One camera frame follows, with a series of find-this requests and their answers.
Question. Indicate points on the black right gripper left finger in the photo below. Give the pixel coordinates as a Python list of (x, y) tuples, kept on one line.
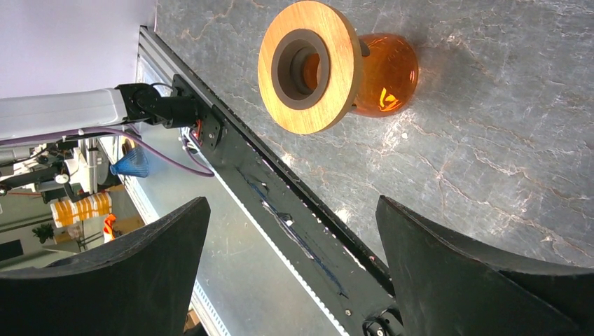
[(138, 284)]

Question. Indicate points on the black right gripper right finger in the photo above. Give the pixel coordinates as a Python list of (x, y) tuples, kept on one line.
[(447, 283)]

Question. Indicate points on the wooden ring dripper holder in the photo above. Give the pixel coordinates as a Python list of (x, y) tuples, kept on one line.
[(309, 67)]

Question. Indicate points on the blue plastic dripper cone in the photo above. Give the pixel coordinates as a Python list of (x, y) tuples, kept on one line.
[(133, 163)]

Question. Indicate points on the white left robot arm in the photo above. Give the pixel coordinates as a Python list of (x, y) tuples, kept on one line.
[(25, 119)]

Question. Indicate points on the orange glass carafe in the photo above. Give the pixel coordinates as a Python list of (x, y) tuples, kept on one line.
[(389, 74)]

